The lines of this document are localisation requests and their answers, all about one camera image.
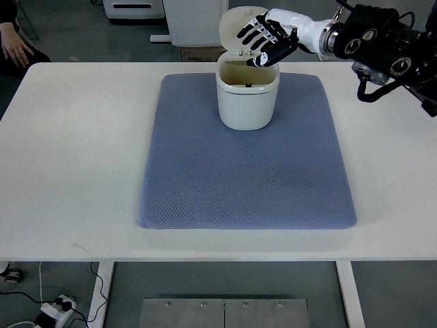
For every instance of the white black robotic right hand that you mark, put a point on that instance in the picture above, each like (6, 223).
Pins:
(277, 33)

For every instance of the person's bare hand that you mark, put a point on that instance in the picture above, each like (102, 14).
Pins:
(14, 47)

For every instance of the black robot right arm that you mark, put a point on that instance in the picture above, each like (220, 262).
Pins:
(387, 54)

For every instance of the white trash bin open lid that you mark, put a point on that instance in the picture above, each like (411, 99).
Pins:
(246, 95)

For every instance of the person's dark clothed leg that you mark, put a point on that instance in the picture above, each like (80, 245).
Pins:
(9, 11)

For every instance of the white cabinet unit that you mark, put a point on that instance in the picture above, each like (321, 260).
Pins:
(192, 23)

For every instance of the cardboard box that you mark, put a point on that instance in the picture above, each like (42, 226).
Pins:
(201, 54)

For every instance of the white appliance with black slot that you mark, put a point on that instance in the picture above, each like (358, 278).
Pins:
(133, 9)

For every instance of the blue textured mat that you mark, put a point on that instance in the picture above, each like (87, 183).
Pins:
(288, 175)

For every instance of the caster wheel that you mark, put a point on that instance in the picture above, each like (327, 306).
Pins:
(10, 274)

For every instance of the white left table leg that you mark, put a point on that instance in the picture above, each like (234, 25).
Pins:
(103, 272)

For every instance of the white table leg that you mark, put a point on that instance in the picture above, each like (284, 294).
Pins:
(103, 272)
(350, 296)

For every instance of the white right table leg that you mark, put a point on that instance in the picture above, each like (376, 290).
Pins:
(350, 296)

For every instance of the white power strip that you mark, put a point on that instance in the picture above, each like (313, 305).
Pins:
(60, 309)

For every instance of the grey metal floor plate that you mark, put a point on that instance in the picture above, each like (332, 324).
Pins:
(201, 312)

